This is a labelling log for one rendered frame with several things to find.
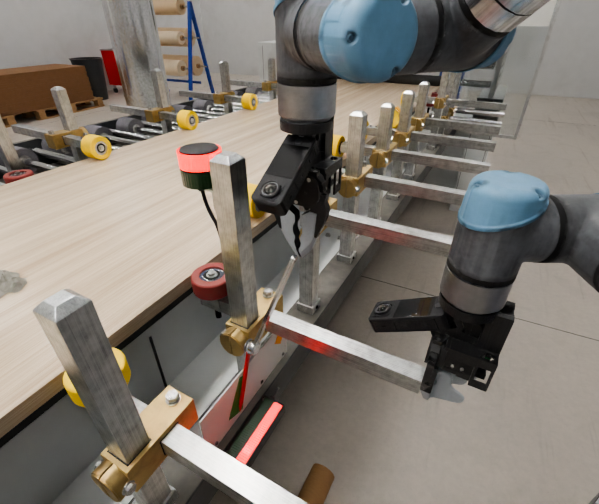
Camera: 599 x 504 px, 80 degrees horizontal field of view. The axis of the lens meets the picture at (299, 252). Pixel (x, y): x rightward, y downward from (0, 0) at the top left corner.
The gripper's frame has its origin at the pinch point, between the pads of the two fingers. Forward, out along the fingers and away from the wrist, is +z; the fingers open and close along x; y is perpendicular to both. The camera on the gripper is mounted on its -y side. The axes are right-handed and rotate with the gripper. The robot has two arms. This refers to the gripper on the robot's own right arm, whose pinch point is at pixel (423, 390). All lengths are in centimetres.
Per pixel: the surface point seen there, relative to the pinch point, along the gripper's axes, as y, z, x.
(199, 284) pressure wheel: -41.1, -8.2, -3.6
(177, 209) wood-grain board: -68, -8, 18
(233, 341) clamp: -30.2, -3.5, -8.5
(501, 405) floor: 30, 83, 76
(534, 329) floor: 42, 83, 131
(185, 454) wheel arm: -24.5, -2.7, -26.2
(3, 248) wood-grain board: -87, -8, -14
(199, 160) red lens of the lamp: -33.7, -33.5, -6.3
